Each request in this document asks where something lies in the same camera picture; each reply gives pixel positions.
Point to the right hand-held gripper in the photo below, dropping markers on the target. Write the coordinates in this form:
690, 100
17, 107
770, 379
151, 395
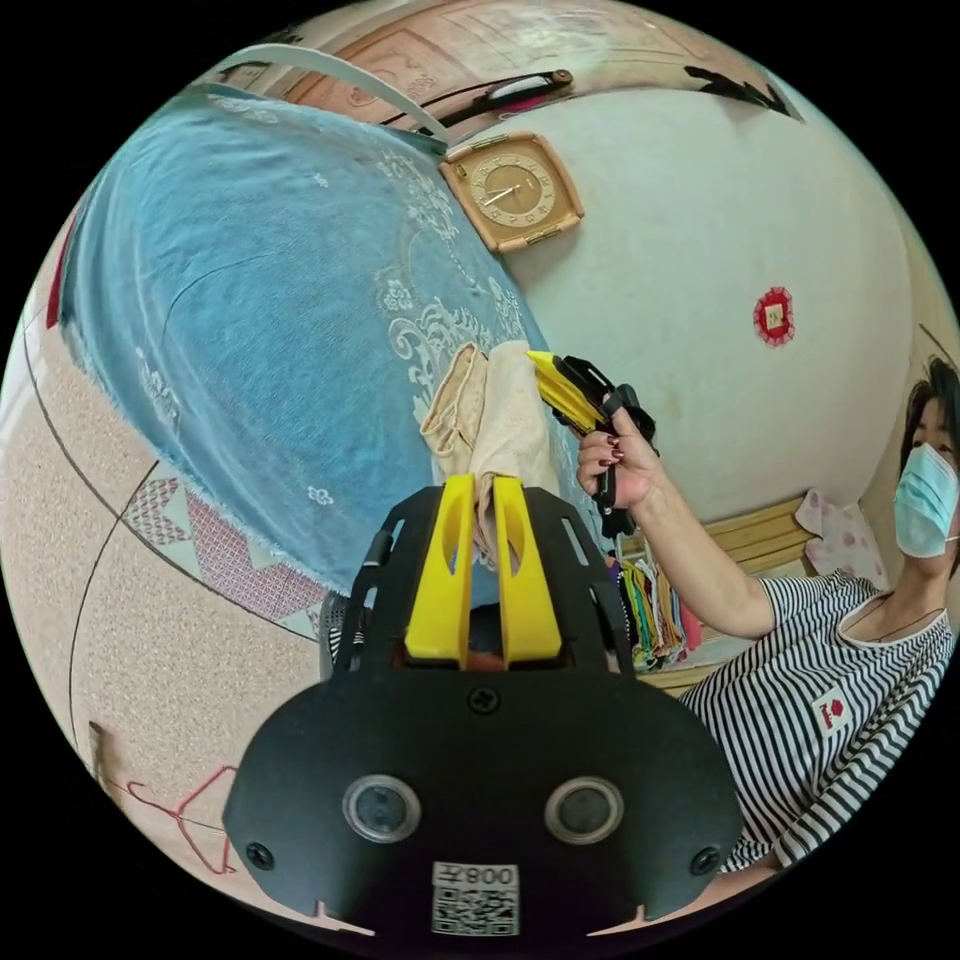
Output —
600, 386

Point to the person's right hand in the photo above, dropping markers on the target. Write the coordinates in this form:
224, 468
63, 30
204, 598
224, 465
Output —
630, 469

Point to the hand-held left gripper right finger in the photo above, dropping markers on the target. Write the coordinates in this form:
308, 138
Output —
529, 600

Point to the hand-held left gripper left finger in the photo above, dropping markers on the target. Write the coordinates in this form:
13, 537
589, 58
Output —
439, 592

